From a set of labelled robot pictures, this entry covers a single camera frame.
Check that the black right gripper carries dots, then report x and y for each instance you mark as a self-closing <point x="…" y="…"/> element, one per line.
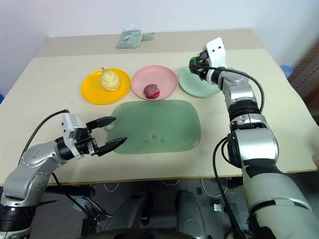
<point x="203" y="58"/>

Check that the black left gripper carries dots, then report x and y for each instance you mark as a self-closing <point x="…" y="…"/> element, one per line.
<point x="84" y="147"/>

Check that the small dark green item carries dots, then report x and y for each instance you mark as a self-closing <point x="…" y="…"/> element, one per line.
<point x="193" y="60"/>

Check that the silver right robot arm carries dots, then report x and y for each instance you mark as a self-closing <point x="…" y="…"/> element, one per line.
<point x="254" y="147"/>

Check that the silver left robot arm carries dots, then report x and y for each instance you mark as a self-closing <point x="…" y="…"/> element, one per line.
<point x="32" y="159"/>

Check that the light green round plate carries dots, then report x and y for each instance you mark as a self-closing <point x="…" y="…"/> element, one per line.
<point x="192" y="85"/>

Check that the pink round plate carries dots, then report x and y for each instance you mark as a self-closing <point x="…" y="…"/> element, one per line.
<point x="154" y="74"/>

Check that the yellow round plate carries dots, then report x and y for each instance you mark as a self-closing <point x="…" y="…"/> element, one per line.
<point x="92" y="92"/>

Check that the dark red round item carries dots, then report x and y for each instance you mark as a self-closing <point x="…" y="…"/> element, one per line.
<point x="151" y="91"/>

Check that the bystander bare hand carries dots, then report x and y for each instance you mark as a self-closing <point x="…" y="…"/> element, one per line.
<point x="316" y="162"/>

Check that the large green rectangular tray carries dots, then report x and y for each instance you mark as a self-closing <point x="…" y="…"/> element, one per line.
<point x="154" y="119"/>

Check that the pale yellow pear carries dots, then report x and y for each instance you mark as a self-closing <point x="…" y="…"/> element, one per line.
<point x="109" y="81"/>

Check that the small pale green object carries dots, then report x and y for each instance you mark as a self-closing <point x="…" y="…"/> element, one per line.
<point x="149" y="36"/>

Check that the folded pale green cloth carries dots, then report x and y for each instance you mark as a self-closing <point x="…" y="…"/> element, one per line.
<point x="129" y="38"/>

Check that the cream table mat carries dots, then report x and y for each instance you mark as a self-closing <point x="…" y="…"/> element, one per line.
<point x="49" y="74"/>

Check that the blue round object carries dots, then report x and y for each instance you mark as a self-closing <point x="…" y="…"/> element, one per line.
<point x="1" y="97"/>
<point x="287" y="71"/>

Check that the brown wooden cabinet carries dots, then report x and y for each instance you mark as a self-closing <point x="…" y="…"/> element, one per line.
<point x="307" y="69"/>

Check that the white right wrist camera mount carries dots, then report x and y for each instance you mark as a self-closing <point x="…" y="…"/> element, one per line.
<point x="216" y="54"/>

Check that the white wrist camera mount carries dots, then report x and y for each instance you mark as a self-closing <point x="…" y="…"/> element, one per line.
<point x="70" y="124"/>
<point x="216" y="54"/>

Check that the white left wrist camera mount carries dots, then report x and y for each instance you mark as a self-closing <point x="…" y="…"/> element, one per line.
<point x="70" y="124"/>

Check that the small metal bracket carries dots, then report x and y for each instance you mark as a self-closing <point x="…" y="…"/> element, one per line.
<point x="219" y="207"/>

